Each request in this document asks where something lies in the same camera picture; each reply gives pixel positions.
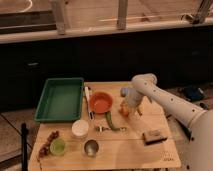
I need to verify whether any white handled knife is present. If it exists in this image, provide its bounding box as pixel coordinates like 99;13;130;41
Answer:
84;86;94;120

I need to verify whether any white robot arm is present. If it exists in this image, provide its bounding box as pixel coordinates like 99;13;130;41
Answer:
125;73;213;171

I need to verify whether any yellow banana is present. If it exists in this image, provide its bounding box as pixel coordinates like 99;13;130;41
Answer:
137;104;144;116

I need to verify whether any black pole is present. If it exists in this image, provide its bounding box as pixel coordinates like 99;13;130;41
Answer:
21;123;28;171

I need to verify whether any metal cup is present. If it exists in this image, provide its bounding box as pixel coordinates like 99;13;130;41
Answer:
84;140;99;157

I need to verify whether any orange apple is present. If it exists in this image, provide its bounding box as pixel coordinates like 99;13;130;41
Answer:
120;103;130;116

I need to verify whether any blue sponge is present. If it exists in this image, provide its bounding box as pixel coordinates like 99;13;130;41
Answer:
120;87;128;97

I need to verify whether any green plastic tray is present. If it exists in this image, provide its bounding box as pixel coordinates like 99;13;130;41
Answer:
35;78;84;123

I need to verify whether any green plastic cup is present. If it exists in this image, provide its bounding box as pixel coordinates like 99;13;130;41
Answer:
50;138;66;156

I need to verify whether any brown scrub brush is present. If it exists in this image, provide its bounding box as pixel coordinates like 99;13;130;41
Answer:
142;129;168;145

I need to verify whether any white paper cup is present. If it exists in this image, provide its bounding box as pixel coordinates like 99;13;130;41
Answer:
71;120;89;138

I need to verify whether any metal spoon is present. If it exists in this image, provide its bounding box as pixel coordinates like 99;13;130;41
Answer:
94;126;126;132

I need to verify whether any orange bowl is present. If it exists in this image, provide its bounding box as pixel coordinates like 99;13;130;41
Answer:
89;92;113;113

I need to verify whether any bunch of red grapes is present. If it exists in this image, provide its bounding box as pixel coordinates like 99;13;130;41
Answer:
38;131;59;160

